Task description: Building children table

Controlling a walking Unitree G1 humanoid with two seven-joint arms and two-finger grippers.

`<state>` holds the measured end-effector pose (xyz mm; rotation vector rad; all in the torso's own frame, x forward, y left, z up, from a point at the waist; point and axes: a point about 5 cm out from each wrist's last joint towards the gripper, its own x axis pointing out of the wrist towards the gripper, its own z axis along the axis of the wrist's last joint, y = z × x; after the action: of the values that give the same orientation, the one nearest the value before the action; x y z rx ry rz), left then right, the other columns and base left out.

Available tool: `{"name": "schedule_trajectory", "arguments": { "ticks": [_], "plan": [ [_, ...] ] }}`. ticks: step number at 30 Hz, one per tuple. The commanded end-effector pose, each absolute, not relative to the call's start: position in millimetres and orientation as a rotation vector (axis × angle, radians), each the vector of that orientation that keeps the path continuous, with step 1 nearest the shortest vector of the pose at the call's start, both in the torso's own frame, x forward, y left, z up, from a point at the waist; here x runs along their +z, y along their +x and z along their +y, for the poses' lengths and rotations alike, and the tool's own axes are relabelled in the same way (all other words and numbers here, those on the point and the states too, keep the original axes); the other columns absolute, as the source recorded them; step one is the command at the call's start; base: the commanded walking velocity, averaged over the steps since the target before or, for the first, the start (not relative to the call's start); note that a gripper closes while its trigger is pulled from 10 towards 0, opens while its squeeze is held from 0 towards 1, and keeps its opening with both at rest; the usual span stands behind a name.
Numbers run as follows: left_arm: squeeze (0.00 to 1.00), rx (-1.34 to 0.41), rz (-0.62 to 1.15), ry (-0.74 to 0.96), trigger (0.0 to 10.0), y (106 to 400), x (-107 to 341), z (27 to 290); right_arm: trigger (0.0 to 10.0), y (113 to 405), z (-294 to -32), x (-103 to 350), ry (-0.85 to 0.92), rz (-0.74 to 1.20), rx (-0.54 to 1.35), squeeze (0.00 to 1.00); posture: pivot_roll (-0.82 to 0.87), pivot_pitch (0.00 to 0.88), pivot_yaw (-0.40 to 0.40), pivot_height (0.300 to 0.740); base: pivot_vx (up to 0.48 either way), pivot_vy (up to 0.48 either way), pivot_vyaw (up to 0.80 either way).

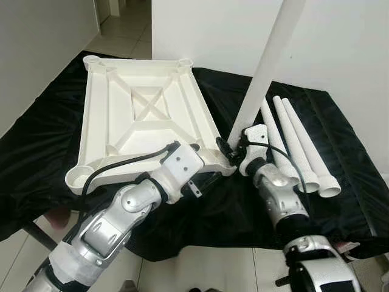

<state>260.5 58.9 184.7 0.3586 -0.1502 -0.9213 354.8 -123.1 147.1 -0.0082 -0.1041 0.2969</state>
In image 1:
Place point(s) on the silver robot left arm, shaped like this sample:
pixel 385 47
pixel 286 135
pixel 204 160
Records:
pixel 109 225

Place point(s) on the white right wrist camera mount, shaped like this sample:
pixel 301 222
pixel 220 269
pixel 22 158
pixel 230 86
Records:
pixel 255 146

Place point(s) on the grey robot right foot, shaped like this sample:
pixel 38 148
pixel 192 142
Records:
pixel 203 290

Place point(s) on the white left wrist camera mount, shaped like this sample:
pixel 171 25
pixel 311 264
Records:
pixel 182 164

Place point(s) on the white plastic children table top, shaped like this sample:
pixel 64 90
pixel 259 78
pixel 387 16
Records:
pixel 121 91

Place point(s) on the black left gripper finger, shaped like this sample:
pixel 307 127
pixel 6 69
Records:
pixel 193 147

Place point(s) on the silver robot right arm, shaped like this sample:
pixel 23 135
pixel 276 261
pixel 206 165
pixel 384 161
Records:
pixel 276 194

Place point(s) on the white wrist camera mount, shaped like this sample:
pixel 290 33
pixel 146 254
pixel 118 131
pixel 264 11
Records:
pixel 182 164
pixel 255 146

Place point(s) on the black table cloth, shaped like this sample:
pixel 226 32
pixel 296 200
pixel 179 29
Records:
pixel 340 152

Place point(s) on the black metal table leg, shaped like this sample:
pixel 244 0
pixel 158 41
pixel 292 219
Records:
pixel 39 234

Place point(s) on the white plastic table leg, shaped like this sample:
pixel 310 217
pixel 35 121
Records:
pixel 310 146
pixel 270 121
pixel 292 137
pixel 267 61

